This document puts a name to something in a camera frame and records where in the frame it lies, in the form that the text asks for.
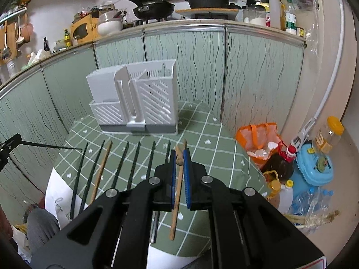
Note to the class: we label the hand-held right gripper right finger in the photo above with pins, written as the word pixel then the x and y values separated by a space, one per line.
pixel 187 179

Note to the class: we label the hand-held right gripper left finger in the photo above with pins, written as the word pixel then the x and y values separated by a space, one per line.
pixel 173 179

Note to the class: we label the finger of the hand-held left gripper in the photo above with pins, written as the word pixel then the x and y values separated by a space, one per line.
pixel 3 161
pixel 11 143

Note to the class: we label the wooden chopstick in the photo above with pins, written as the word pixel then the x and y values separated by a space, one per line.
pixel 101 171
pixel 176 201

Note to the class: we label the white plastic utensil holder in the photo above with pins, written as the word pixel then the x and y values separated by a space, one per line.
pixel 157 101

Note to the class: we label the green checked tablecloth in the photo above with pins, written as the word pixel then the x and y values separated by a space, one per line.
pixel 218 151

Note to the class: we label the white paper sheet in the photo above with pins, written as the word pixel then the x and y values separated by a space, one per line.
pixel 59 193

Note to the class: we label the orange shopping bag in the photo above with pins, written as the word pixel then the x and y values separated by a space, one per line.
pixel 244 137

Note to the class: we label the person's grey-clad leg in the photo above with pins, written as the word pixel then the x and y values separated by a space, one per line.
pixel 42 229

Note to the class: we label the white tissue pack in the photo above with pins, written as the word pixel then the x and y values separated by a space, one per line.
pixel 35 58

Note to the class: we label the hanging metal ladle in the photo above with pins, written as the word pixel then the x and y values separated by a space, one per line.
pixel 5 51

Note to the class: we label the dark oil bottle red cap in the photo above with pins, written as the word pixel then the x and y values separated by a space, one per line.
pixel 280 165

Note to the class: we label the white jug with yellow cap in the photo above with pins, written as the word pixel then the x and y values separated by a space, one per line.
pixel 286 196

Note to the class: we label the hanging wooden cutting board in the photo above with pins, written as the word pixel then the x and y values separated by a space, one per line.
pixel 9 42

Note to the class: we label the dark sauce bottle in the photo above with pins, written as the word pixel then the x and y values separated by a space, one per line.
pixel 46 47

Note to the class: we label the pale green teapot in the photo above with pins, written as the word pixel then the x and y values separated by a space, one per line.
pixel 59 45

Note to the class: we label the green bottle with yellow label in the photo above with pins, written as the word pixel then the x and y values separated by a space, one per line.
pixel 67 40

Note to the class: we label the green patterned kitchen cabinet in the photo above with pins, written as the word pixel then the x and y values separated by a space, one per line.
pixel 196 61

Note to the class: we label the pack of water bottles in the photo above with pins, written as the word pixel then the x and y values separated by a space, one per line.
pixel 308 201

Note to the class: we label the blue plastic container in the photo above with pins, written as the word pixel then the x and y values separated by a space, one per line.
pixel 311 171

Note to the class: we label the yellow wooden box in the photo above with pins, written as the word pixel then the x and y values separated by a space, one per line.
pixel 84 30

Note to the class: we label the clear jar with yellow lid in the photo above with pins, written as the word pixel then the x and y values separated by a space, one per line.
pixel 326 137

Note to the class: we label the white bowl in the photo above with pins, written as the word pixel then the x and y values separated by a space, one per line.
pixel 109 26

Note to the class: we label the gas stove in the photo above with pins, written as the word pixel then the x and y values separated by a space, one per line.
pixel 157 20

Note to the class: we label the round wooden board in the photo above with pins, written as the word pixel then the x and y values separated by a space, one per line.
pixel 207 11

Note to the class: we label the black frying pan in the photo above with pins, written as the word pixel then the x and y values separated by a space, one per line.
pixel 154 9

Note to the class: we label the black-lidded jar of white powder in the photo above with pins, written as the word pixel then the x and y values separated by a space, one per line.
pixel 253 14

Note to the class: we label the white squeeze bottle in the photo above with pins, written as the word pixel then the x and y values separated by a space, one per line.
pixel 274 14

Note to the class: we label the green-labelled plastic bottle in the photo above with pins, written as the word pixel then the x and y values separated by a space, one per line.
pixel 291 19

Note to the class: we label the white wall pipe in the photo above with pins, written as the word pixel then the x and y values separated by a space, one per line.
pixel 332 81

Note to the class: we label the clear plastic wall bag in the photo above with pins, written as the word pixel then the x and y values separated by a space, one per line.
pixel 300 5

